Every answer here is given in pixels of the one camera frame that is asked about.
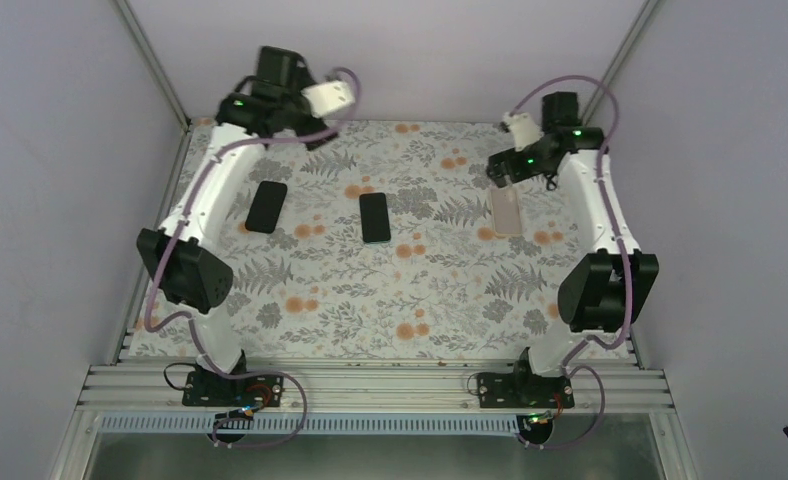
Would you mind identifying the aluminium rail frame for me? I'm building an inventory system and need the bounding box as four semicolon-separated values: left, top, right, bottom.
77;362;675;414

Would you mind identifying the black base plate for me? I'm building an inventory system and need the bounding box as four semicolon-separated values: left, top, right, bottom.
476;372;575;409
181;370;284;408

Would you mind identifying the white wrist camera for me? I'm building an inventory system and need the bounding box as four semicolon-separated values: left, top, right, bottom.
501;112;543;152
301;80;356;118

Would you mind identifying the black phone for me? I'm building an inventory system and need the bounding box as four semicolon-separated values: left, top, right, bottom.
359;192;392;244
244;181;288;234

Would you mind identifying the purple cable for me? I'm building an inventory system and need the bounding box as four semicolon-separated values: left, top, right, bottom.
510;74;634;450
143;66;363;449

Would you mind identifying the beige phone case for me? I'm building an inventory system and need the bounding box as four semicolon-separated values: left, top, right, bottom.
489;186;523;237

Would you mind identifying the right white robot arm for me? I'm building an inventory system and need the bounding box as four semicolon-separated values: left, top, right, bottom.
486;91;659;407

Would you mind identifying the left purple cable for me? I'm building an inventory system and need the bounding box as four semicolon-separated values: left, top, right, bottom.
143;66;363;449

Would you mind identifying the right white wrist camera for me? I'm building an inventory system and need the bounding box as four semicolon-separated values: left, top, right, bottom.
501;112;543;152

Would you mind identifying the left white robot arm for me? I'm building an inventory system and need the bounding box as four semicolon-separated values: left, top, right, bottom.
136;46;362;405

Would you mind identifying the floral patterned table mat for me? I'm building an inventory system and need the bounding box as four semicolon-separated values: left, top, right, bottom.
215;121;585;360

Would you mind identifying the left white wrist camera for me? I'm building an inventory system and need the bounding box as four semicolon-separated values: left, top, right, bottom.
301;80;356;118

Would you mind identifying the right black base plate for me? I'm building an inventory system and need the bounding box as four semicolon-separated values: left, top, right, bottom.
476;372;575;409

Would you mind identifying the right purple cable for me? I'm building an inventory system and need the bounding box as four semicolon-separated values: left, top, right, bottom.
510;74;634;450

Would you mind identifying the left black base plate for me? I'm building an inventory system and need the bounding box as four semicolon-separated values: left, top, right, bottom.
181;370;284;408

